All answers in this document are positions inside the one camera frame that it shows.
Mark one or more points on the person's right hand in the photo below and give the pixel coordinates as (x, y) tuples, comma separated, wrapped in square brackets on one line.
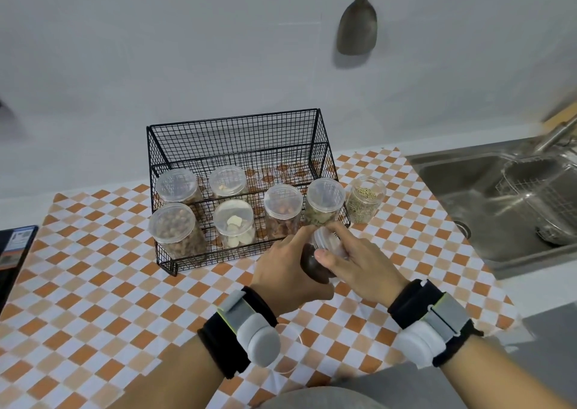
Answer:
[(369, 273)]

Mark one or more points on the person's left hand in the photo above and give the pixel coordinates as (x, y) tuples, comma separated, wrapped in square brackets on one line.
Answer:
[(279, 273)]

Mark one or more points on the person's right thumb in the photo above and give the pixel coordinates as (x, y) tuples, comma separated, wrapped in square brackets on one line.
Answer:
[(329, 261)]

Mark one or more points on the clear jar of dark spice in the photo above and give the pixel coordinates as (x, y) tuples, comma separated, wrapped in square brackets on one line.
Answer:
[(315, 267)]

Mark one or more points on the clear plastic jar lid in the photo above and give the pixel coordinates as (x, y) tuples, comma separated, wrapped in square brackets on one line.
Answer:
[(328, 242)]

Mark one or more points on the person's left forearm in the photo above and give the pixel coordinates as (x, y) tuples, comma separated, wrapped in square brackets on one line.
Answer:
[(180, 377)]

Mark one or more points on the person's right forearm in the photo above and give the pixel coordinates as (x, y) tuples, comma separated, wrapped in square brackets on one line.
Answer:
[(487, 377)]

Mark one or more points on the lidded jar of green seeds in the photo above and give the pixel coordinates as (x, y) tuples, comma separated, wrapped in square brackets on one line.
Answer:
[(325, 194)]

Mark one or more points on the open jar of green beans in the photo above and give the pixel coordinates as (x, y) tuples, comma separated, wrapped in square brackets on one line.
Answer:
[(364, 201)]

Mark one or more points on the lidded jar of reddish-brown nuts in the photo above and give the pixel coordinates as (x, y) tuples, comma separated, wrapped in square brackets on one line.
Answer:
[(283, 201)]

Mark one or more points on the lidded jar of white pieces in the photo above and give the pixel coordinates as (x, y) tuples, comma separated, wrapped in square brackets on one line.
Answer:
[(233, 219)]

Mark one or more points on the left black wristband with tracker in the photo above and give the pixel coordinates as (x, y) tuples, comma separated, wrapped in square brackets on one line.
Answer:
[(252, 332)]

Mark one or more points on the black wristband with tracker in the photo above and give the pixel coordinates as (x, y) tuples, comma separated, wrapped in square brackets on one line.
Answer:
[(252, 332), (428, 327)]

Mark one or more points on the right black wristband with tracker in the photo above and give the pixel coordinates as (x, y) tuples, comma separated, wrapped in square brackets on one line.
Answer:
[(428, 327)]

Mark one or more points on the lidded jar of pale slices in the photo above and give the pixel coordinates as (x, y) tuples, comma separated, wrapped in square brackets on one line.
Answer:
[(227, 181)]

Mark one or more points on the person's grey clothing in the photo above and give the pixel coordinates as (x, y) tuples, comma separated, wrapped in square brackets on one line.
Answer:
[(360, 395)]

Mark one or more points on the stainless steel sink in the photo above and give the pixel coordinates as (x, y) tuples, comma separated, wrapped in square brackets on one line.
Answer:
[(464, 188)]

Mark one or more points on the large lidded jar of nuts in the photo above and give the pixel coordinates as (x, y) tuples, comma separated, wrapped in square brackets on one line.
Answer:
[(173, 224)]

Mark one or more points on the lidded jar of brown spices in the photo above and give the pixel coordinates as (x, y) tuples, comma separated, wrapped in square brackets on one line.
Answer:
[(176, 185)]

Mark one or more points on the orange white checkered mat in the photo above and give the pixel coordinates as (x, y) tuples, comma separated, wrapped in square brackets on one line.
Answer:
[(112, 287)]

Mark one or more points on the hanging metal spatula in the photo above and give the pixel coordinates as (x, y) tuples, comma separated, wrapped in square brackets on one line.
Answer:
[(357, 30)]

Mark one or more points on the metal faucet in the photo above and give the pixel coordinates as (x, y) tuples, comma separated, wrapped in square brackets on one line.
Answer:
[(556, 136)]

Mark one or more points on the black box with label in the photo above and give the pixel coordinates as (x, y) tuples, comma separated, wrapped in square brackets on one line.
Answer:
[(13, 260)]

